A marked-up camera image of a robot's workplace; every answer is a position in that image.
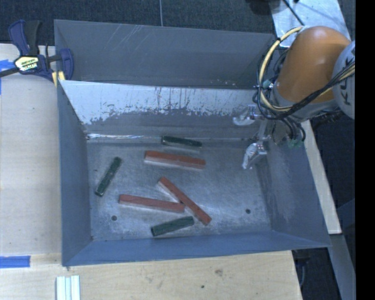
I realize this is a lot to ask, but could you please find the pale wood board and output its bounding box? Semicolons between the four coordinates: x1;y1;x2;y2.
0;75;64;258

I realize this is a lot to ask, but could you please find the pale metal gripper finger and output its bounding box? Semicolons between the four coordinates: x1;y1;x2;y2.
241;153;261;171
245;141;268;156

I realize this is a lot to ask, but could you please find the red-brown flat block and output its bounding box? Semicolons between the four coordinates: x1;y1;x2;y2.
156;176;213;227
117;194;186;214
143;150;207;171

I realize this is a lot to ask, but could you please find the dark green flat block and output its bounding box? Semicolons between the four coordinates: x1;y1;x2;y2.
161;135;203;148
150;216;196;238
94;156;124;198

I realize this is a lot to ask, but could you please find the grey metal bin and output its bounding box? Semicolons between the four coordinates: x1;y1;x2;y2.
53;19;333;267

